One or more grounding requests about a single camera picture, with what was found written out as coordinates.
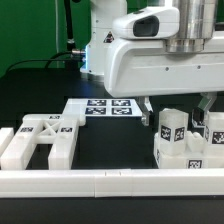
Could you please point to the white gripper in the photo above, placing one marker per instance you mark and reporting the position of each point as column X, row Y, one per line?
column 145, row 68

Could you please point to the white chair back frame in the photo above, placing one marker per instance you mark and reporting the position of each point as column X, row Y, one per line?
column 59, row 130

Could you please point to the white U-shaped fence frame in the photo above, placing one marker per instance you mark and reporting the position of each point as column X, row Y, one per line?
column 111, row 183

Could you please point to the white chair seat plate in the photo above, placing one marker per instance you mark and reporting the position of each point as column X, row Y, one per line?
column 194, row 156

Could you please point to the white marker base sheet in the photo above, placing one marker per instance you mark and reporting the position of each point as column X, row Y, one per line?
column 103, row 107

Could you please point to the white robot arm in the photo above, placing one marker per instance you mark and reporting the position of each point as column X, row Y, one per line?
column 171, row 48

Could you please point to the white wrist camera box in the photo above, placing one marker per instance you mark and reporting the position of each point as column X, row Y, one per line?
column 148, row 23

